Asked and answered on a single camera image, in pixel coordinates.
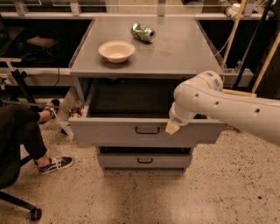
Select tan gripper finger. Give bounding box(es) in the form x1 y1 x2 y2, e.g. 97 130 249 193
165 120 180 135

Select grey top drawer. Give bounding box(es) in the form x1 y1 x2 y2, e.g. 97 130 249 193
69 78 224 147

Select grey drawer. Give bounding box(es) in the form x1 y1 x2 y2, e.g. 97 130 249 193
69 78 224 147
97 146 193 169

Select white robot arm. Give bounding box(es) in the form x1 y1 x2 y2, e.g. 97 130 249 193
165 71 280 146

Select grey drawer cabinet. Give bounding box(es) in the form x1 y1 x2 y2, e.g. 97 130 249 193
68 16 224 173

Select grey bottom drawer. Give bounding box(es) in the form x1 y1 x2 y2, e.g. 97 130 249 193
97 146 193 169

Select white paper bowl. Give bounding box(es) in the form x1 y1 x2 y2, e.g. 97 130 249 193
98 40 135 64

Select crushed green soda can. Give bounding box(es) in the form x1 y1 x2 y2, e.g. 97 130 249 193
130 23 156 43

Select black white sneaker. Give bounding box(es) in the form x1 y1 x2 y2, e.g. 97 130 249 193
38 157 74 174

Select seated person black trousers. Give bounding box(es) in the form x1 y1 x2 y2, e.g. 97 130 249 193
0 104 53 168

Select dark box on shelf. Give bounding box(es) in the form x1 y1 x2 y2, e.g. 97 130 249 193
26 36 58 50

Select black office chair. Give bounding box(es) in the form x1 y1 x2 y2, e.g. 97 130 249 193
0 151 42 221

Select wooden stick frame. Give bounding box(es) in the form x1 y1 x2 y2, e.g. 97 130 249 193
221 0 280 95

